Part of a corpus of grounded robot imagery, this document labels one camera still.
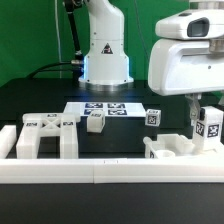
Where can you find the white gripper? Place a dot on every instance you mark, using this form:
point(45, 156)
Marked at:
point(185, 67)

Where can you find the white chair back frame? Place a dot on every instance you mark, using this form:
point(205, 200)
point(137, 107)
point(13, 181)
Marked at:
point(39, 125)

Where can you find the black camera pole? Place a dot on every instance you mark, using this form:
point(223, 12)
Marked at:
point(70, 6)

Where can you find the white U-shaped fence frame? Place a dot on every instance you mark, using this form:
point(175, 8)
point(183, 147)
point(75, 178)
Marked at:
point(202, 169)

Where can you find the white marker sheet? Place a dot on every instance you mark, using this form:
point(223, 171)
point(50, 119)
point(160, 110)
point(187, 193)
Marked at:
point(111, 109)

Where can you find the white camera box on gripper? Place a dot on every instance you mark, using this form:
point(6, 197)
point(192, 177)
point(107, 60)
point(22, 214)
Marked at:
point(192, 25)

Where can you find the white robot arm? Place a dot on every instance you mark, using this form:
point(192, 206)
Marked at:
point(106, 65)

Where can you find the white chair seat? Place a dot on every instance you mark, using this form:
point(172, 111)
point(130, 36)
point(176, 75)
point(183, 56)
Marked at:
point(169, 146)

